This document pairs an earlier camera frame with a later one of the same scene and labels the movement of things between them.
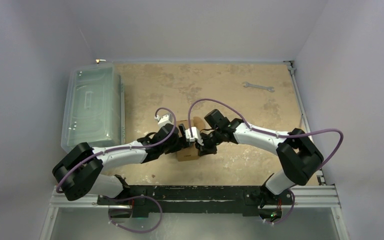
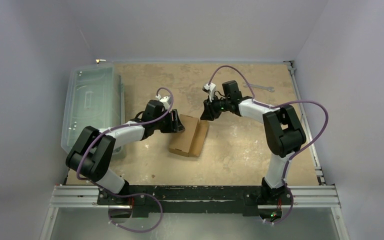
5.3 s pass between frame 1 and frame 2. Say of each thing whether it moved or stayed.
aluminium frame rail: stayed
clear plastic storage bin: stayed
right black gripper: moved
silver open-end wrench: stayed
